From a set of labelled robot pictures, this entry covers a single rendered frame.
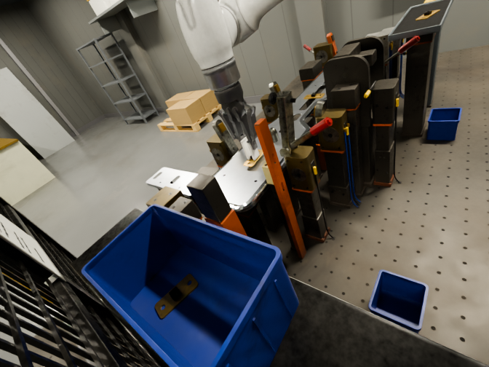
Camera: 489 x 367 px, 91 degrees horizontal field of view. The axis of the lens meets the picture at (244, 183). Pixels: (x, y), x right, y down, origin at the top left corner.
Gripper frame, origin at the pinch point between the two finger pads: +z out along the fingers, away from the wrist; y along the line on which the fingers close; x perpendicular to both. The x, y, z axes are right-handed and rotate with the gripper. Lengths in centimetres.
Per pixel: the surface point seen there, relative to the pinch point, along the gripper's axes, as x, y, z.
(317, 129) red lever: 0.9, -24.0, -7.4
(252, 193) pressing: 13.5, -8.1, 5.2
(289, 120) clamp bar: 0.3, -16.7, -9.6
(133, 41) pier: -249, 445, -50
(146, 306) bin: 49, -9, 2
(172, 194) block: 25.4, 10.4, -1.0
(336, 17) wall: -279, 75, 12
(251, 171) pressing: 4.9, -1.8, 5.1
